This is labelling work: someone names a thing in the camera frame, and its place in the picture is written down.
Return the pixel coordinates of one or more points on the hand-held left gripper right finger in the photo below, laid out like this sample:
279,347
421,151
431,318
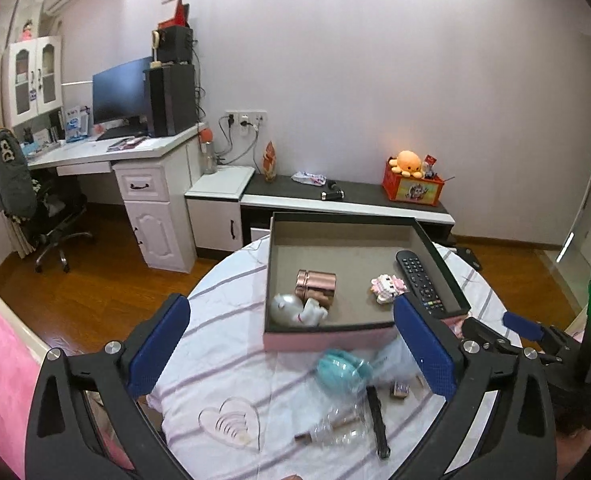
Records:
428,350

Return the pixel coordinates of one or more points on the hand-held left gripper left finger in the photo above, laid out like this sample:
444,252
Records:
155,350

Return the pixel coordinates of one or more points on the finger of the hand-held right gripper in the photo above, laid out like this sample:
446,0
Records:
483,332
523,322

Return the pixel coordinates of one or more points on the teal round case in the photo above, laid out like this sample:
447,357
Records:
343,370

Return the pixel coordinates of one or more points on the clear plastic bag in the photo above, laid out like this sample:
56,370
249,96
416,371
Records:
345,425

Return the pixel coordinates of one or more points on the pink box with dark interior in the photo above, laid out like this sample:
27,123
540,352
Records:
355,245

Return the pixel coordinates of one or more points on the person's right forearm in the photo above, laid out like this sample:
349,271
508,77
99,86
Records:
588,455

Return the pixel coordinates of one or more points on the small tan box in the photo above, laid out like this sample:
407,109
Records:
399,390

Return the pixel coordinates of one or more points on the black remote control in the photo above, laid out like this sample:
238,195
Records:
420,280

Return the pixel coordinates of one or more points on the small pink block figure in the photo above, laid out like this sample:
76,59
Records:
388,288

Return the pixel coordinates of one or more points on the black floor scale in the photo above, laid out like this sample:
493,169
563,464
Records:
468,257

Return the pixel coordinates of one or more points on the black stick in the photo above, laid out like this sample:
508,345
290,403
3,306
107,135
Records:
378,425

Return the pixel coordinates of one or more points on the copper metal tin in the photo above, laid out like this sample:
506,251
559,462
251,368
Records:
318,285

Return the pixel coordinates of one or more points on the white desk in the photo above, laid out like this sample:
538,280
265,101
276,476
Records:
155,210

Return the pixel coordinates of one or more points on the white cat figurine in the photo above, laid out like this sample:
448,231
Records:
290,310

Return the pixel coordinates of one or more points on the low white cabinet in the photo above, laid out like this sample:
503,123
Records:
215,210

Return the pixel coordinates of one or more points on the pink blanket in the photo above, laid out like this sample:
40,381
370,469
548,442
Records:
0,375

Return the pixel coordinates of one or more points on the red storage box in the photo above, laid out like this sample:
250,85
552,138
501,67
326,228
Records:
415,190

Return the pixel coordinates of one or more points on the black office chair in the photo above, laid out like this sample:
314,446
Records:
55,220

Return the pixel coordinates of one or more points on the dark top TV bench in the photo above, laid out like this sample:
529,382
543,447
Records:
365,195

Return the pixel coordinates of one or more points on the small black device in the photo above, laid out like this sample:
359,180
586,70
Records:
333,191

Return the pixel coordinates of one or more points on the orange octopus plush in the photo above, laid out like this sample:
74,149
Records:
406,162

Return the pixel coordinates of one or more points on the glass bottle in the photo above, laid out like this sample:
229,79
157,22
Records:
208,157

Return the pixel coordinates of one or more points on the white snack packet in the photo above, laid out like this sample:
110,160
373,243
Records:
309,178

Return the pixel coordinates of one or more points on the magazine on desk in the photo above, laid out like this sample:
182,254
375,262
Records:
125,143

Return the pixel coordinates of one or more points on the black keyboard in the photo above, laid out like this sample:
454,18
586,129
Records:
120,133

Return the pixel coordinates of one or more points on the grey jacket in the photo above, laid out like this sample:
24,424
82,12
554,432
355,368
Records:
8,175

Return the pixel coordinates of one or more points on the blue and white box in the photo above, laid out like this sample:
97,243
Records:
77,122

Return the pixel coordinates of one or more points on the black computer tower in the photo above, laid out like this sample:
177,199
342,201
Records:
173,100

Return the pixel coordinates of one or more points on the black computer monitor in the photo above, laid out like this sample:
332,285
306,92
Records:
120,90

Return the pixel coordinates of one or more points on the white glass-door cabinet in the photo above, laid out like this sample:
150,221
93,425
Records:
33,80

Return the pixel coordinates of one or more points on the black speaker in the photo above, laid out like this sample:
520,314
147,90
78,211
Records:
175,45

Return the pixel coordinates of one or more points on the red paper bag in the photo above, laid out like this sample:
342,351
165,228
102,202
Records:
178,12

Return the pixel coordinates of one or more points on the pink doll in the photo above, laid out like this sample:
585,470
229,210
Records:
26,31

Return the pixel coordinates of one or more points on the white wall socket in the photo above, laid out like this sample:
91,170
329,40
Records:
245,120

